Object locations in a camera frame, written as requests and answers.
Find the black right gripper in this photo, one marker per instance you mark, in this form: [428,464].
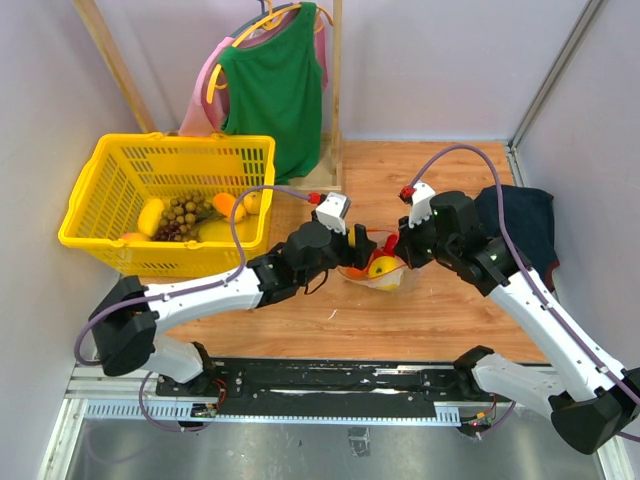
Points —
[405,244]

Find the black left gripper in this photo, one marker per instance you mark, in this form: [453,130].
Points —
[360,254]

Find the yellow lemon toy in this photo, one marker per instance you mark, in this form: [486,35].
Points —
[384,274]

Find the red apple toy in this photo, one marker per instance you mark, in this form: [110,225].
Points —
[385,247]

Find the clear orange zip bag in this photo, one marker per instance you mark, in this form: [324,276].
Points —
[409,277]

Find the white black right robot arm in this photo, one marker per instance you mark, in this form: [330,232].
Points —
[593,396]

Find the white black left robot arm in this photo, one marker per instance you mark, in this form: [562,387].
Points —
[128,325]

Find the green tank top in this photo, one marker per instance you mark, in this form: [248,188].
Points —
[275,89]

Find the dark navy cloth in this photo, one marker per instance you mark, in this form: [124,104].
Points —
[530,224]

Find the wooden clothes rack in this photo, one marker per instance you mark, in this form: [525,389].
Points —
[327,176]

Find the yellow orange round fruit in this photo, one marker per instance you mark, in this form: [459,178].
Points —
[252,202]

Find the orange bell pepper toy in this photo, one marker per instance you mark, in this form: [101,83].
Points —
[226,205]

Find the green grape bunch toy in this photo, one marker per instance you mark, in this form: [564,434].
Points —
[184,212]

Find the dark purple grape bunch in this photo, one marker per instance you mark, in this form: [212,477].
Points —
[171,233]

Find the yellow plastic basket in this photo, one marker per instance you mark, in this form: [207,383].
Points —
[127,170]

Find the pink shirt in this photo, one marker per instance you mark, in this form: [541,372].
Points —
[201,119]

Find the yellow mango toy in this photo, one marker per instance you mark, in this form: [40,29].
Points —
[150,216]

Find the peach toy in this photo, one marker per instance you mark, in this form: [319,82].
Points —
[131,237]

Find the yellow clothes hanger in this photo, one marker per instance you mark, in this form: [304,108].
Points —
[267,23]

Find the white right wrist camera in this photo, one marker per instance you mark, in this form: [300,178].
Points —
[418,197]

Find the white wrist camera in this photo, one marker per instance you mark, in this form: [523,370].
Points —
[418,197]
[330,210]

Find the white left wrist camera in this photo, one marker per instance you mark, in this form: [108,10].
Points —
[330,210]

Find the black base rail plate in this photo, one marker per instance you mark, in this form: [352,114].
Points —
[338,388]

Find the aluminium frame post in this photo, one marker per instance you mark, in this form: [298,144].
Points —
[571,45]

